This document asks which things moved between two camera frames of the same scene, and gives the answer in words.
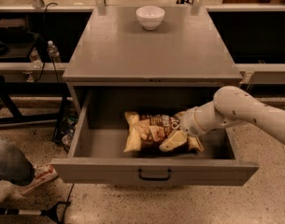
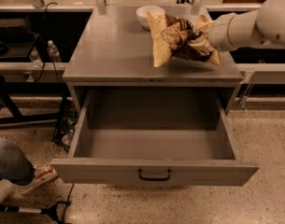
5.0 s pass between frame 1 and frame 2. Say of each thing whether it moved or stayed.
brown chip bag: moved
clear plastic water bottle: stayed
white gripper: moved
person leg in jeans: stayed
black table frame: stayed
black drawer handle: stayed
